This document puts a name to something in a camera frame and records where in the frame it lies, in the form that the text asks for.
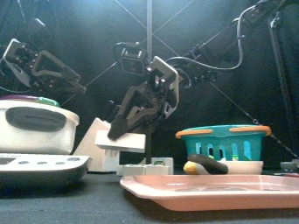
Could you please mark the white kitchen scale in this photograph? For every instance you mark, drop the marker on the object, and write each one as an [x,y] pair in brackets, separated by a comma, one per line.
[39,172]

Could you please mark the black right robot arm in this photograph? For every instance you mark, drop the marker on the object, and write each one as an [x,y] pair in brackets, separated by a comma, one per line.
[218,43]

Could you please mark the red flat strip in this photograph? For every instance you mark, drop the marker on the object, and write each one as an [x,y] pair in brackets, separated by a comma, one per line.
[290,175]

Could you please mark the white cube block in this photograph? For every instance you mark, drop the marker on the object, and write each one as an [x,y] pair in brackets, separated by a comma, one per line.
[94,145]

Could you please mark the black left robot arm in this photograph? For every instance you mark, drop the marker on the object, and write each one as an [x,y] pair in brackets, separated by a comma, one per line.
[15,23]

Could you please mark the rice block with green filling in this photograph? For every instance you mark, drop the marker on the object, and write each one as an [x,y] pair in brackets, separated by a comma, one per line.
[163,161]

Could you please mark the purple toy food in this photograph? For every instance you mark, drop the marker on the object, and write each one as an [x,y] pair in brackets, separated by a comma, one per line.
[19,97]

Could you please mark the metal frame pole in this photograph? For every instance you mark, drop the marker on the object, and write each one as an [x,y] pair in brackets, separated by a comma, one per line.
[150,29]
[277,58]

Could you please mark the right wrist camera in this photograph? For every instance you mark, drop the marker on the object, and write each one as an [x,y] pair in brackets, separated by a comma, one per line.
[131,59]

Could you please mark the white toy rice block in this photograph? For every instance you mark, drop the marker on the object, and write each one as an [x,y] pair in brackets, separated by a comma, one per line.
[131,170]
[158,170]

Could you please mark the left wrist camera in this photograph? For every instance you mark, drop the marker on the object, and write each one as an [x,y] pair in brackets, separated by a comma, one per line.
[35,30]

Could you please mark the green toy food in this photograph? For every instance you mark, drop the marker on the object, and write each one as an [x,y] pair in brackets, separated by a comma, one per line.
[50,101]

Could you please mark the pink plastic tray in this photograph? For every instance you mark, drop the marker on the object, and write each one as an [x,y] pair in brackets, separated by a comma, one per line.
[218,198]

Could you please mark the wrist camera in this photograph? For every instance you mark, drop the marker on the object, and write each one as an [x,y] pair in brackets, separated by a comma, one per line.
[131,59]
[35,30]

